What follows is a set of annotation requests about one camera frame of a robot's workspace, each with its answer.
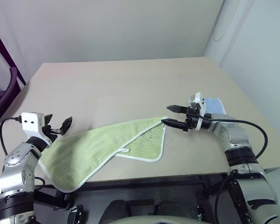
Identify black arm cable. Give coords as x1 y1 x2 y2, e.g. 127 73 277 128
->
203 118 269 224
0 116 46 217

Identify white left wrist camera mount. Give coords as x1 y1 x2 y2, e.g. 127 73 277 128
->
21 112 52 146

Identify black silver metal bracket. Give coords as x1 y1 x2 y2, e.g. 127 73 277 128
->
67 204 84 224
196 204 206 221

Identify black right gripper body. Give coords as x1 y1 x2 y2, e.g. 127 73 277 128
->
184 105 200 133

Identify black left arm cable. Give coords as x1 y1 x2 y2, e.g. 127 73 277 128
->
0 116 46 217

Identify grey robot torso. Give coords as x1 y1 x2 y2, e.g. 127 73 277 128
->
121 214 203 224

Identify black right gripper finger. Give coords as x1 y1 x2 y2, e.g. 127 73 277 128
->
166 105 189 115
161 118 187 131

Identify thin white wall cable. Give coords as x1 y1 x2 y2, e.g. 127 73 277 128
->
211 0 239 42

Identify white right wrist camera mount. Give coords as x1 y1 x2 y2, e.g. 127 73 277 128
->
189 92 207 132

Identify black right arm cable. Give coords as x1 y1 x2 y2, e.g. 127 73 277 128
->
203 118 269 224

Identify blue cloth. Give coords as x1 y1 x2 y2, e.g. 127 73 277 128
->
203 97 227 116

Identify green towel with white edge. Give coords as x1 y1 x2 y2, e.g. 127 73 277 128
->
38 115 169 194

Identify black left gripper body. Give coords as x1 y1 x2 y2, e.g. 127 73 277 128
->
42 125 62 144

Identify black table frame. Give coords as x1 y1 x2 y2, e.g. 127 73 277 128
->
34 172 232 209

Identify purple chair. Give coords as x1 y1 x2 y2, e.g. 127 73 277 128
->
0 67 22 130

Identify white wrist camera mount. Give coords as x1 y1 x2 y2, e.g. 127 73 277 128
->
21 112 52 146
189 92 207 132

